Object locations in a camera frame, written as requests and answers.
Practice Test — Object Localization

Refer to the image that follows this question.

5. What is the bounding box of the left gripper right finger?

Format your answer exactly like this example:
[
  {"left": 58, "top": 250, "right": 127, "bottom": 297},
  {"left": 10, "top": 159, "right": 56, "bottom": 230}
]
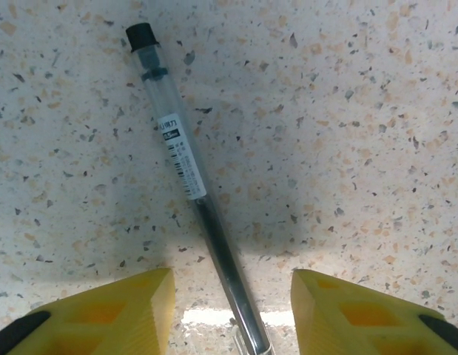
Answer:
[{"left": 290, "top": 268, "right": 458, "bottom": 355}]

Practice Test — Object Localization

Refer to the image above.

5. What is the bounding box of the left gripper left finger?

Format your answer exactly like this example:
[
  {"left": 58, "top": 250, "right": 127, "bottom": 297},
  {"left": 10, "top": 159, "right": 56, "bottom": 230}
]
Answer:
[{"left": 0, "top": 268, "right": 177, "bottom": 355}]

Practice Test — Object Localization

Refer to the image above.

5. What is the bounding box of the clear black ink pen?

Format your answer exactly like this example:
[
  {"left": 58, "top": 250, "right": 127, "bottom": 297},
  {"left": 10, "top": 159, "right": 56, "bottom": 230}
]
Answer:
[{"left": 124, "top": 21, "right": 275, "bottom": 355}]

